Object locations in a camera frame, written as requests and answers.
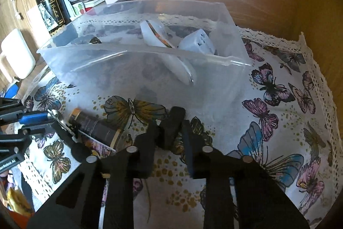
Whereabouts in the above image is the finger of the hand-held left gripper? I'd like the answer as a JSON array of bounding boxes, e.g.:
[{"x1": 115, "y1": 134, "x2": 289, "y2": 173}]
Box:
[
  {"x1": 17, "y1": 125, "x2": 55, "y2": 141},
  {"x1": 0, "y1": 98, "x2": 51, "y2": 126}
]

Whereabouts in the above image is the white chair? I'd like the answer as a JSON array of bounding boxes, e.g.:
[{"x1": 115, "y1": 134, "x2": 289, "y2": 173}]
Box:
[{"x1": 0, "y1": 28, "x2": 37, "y2": 80}]

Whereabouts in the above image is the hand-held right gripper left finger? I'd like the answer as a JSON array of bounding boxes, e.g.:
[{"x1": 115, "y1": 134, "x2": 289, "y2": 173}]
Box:
[{"x1": 27, "y1": 122, "x2": 162, "y2": 229}]

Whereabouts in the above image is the dark brown cylindrical tube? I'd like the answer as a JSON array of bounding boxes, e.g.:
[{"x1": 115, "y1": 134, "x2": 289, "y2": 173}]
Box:
[{"x1": 66, "y1": 108, "x2": 124, "y2": 151}]

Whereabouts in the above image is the clear plastic container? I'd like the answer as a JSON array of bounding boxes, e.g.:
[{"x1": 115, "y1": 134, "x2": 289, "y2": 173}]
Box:
[{"x1": 36, "y1": 0, "x2": 253, "y2": 123}]

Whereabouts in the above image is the black rectangular block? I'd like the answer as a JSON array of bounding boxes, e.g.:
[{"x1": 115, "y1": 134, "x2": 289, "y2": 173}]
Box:
[{"x1": 160, "y1": 106, "x2": 187, "y2": 150}]

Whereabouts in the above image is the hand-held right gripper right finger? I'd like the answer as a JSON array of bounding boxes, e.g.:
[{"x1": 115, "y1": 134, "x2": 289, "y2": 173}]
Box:
[{"x1": 182, "y1": 119, "x2": 310, "y2": 229}]

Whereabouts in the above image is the butterfly printed tablecloth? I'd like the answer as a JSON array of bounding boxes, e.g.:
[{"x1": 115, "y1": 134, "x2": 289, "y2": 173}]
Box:
[{"x1": 18, "y1": 14, "x2": 338, "y2": 229}]

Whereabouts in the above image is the white travel adapter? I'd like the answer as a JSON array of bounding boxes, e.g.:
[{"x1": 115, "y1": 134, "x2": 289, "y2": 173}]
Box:
[{"x1": 177, "y1": 28, "x2": 216, "y2": 57}]

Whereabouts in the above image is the metal spoon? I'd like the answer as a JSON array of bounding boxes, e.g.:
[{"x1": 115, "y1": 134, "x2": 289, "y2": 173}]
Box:
[{"x1": 46, "y1": 109, "x2": 77, "y2": 136}]

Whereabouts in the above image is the yellow cloth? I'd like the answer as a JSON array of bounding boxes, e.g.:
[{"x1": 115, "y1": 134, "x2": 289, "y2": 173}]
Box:
[{"x1": 5, "y1": 187, "x2": 36, "y2": 217}]

